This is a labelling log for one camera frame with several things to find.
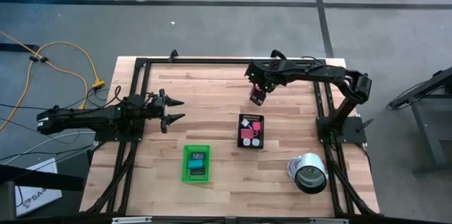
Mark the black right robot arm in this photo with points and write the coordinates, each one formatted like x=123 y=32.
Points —
x=318 y=72

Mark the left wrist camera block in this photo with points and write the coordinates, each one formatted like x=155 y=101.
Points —
x=136 y=102

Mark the black flat bar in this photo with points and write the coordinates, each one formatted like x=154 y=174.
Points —
x=17 y=47

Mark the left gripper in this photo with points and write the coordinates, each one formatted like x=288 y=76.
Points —
x=163 y=111

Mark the red slotted box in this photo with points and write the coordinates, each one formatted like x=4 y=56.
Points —
x=246 y=133

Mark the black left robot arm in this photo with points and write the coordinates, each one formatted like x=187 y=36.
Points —
x=88 y=119

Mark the green plastic basket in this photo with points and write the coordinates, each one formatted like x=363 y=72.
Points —
x=185 y=178

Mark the black metal stand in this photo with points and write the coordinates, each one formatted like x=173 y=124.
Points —
x=425 y=132

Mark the black aluminium table frame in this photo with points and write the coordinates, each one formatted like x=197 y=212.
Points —
x=212 y=61

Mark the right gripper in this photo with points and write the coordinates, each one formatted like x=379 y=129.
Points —
x=263 y=79

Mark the small red cube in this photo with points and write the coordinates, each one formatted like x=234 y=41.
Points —
x=254 y=92

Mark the small pale box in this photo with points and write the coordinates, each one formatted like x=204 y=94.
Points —
x=255 y=142

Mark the teal box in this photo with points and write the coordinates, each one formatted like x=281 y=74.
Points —
x=195 y=164

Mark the black front bar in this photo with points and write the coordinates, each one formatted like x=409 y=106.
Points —
x=194 y=221

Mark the black box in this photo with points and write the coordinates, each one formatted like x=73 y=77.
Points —
x=197 y=172

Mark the white printed board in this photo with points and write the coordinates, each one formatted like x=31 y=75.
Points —
x=35 y=188

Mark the white block with grey centre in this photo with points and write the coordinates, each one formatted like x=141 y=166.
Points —
x=246 y=142

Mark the black beam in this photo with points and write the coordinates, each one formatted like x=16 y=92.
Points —
x=35 y=178

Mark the white cylinder with dark opening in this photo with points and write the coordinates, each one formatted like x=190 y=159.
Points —
x=310 y=162

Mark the black plastic basket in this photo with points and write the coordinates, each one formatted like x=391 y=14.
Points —
x=262 y=135

